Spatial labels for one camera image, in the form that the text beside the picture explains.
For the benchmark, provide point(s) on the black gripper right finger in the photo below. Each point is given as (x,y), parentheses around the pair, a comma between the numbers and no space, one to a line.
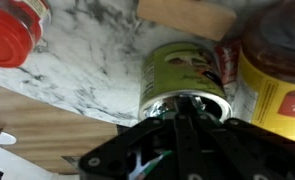
(255,153)

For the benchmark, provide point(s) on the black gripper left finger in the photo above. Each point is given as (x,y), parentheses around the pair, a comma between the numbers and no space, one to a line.
(126,155)

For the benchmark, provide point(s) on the green plastic lid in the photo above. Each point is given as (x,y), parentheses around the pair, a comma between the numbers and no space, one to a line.
(153,163)

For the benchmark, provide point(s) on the green open tin can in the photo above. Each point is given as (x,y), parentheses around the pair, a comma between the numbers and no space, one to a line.
(181,69)

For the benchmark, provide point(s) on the red foil wrapper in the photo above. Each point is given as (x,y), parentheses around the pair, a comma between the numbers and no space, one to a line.
(228,54)

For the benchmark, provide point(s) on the light wooden block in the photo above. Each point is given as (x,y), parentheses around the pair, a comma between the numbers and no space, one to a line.
(198,17)

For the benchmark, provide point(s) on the red capped jar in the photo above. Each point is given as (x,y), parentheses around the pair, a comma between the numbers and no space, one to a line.
(22,25)

